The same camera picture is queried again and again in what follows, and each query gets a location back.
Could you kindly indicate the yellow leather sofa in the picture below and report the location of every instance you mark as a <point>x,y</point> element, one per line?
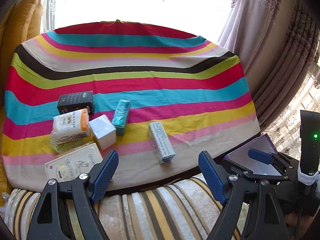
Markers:
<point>28,97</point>

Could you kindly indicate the white green text box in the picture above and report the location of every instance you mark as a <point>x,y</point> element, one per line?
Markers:
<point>162,146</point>

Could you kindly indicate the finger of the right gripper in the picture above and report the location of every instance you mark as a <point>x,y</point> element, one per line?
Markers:
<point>233,168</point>
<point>284,164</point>

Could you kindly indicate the pink curtain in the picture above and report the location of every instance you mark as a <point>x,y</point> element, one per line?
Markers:
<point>278,44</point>

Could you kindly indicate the black tracker device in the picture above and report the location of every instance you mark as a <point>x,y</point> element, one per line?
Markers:
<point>309,134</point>

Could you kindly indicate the white cube box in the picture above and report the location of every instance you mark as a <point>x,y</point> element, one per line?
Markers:
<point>103,131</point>

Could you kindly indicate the colourful striped cloth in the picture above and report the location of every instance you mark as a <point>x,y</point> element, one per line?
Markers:
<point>195,88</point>

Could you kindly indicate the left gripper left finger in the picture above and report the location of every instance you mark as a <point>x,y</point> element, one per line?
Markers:
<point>51,218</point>

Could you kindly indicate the teal box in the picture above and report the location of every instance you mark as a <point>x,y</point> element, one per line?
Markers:
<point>121,115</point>

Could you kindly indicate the round green sponge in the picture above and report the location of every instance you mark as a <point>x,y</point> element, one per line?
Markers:
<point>69,146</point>

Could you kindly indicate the large cream medicine box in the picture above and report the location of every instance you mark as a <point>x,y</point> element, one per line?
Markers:
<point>70,165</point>

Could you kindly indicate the white orange packet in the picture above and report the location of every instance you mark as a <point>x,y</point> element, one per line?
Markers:
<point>70,126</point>

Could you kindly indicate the striped velvet cushion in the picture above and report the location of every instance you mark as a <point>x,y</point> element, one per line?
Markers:
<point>182,210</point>

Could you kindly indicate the black box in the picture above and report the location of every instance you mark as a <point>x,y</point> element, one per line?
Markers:
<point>75,101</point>

